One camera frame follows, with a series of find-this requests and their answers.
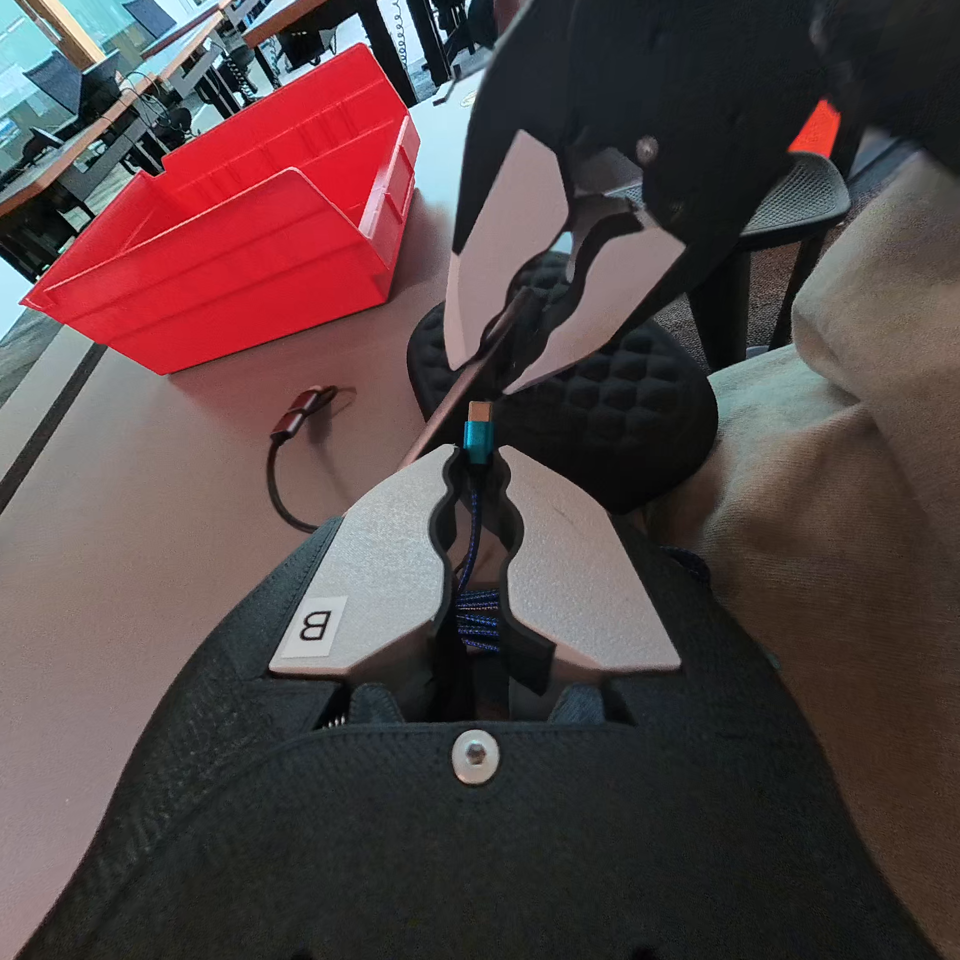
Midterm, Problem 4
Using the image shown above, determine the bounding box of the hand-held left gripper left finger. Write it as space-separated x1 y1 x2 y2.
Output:
268 444 461 686

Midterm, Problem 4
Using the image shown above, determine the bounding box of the black cable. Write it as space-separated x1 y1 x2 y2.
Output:
266 288 537 535

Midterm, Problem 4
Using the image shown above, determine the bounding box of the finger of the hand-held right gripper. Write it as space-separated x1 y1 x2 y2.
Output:
442 127 579 372
501 193 690 396

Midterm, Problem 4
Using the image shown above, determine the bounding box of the blue braided usb-c cable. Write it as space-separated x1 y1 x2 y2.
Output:
448 399 505 657

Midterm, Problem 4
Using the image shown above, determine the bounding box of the person's light clothing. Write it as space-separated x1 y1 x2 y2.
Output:
645 146 960 960

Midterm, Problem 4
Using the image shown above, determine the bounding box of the black mesh office chair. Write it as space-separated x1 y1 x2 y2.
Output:
686 152 852 372

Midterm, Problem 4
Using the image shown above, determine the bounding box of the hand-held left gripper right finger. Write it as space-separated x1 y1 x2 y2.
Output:
498 444 683 698

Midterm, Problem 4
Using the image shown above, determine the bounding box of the black quilted seat cushion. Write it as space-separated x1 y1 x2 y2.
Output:
406 251 720 517

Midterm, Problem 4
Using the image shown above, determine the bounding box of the red plastic bin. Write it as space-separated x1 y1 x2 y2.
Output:
20 42 421 376

